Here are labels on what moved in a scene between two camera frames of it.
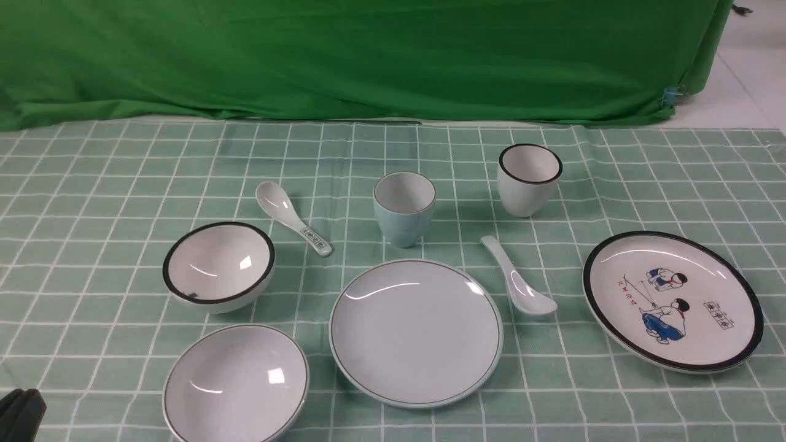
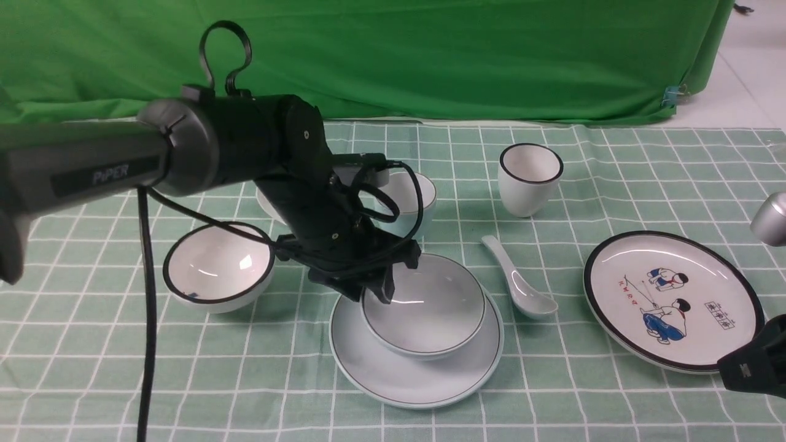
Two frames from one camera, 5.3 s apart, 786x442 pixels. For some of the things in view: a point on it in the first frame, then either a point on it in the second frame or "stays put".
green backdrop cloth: (490, 62) stays put
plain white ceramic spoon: (526, 295) stays put
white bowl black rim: (218, 267) stays put
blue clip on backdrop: (669, 97) stays put
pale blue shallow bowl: (242, 383) to (437, 308)
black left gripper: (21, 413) to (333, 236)
